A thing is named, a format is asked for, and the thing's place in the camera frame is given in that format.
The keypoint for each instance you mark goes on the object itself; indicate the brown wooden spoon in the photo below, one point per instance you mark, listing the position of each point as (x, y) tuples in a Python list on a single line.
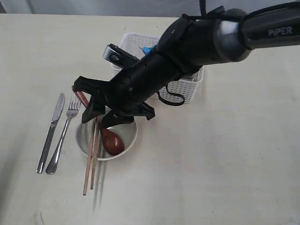
[(111, 142)]

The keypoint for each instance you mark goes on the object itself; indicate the white backdrop curtain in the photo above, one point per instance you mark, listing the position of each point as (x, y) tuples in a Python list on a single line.
[(147, 8)]

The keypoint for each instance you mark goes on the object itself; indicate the silver table knife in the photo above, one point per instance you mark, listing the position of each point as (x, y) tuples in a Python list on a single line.
[(48, 141)]

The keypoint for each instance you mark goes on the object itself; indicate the white perforated plastic basket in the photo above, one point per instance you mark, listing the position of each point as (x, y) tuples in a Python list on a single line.
[(133, 43)]

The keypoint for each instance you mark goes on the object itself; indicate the blue snack packet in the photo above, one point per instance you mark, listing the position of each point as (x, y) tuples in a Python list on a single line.
[(147, 50)]

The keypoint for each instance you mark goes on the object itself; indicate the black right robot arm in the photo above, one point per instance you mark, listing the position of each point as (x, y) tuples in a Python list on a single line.
[(189, 43)]

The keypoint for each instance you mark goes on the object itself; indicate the silver fork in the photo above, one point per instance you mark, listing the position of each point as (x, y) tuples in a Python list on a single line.
[(72, 111)]

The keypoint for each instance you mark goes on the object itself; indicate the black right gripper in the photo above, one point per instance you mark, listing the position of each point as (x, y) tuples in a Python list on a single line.
[(123, 97)]

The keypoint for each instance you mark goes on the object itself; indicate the white ceramic bowl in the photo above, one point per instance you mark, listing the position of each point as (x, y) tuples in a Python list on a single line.
[(127, 133)]

